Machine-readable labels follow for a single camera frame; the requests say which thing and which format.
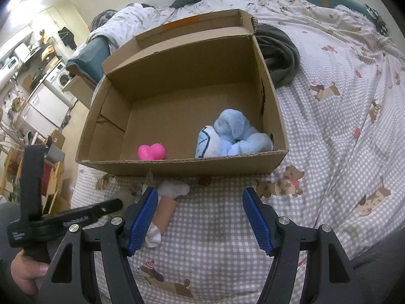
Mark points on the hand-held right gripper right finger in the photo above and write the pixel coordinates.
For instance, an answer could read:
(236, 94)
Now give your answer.
(258, 221)

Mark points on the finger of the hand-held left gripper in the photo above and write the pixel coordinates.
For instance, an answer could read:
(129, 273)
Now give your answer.
(98, 209)

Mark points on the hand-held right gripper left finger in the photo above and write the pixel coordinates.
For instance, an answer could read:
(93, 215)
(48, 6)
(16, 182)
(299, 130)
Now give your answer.
(142, 220)

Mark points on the brown roll toy white ends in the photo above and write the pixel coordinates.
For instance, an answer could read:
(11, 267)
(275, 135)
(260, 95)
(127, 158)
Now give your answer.
(166, 210)

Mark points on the clear plastic bag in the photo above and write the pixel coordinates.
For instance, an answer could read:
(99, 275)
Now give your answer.
(148, 180)

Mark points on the person's left hand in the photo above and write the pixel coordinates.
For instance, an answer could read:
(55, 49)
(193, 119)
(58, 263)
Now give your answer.
(27, 274)

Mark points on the yellow wooden rack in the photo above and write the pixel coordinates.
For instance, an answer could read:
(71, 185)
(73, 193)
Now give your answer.
(9, 167)

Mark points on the grey bin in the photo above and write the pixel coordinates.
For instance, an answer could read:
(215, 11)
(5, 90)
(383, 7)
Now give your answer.
(55, 154)

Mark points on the small cardboard box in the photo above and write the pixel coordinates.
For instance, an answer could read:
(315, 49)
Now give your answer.
(57, 137)

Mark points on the pink sock ball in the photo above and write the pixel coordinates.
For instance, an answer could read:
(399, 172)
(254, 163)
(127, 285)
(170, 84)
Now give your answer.
(152, 152)

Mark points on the white kitchen cabinet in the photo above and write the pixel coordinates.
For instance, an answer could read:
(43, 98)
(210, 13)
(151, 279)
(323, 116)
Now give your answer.
(41, 106)

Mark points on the white cloth with blue lines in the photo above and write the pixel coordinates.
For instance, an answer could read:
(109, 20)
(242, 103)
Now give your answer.
(207, 142)

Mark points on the light blue plush toy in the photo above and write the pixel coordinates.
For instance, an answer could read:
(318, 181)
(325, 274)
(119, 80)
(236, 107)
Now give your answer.
(232, 126)

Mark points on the beige bedside cabinet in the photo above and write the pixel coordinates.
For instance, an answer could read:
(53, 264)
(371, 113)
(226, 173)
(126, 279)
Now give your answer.
(80, 91)

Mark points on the white washing machine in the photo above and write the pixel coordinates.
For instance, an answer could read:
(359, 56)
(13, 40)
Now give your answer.
(60, 76)

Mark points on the orange box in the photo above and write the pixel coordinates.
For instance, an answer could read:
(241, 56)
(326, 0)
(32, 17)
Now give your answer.
(47, 52)

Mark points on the person's right leg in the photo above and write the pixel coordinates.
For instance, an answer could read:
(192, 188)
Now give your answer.
(386, 278)

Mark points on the teal quilt orange lining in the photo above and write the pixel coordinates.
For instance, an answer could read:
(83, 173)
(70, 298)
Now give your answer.
(91, 57)

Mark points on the black hanging garment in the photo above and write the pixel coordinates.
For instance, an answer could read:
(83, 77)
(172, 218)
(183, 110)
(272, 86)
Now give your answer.
(67, 38)

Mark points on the dark grey garment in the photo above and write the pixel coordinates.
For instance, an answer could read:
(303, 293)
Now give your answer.
(280, 57)

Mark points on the grey striped blanket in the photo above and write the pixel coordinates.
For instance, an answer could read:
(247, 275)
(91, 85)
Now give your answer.
(102, 19)

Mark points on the white fluffy blanket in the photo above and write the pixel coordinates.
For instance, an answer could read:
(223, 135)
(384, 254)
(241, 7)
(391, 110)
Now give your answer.
(349, 11)

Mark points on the black white checked cloth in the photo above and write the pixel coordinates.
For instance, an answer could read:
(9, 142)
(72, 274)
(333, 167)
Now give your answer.
(378, 19)

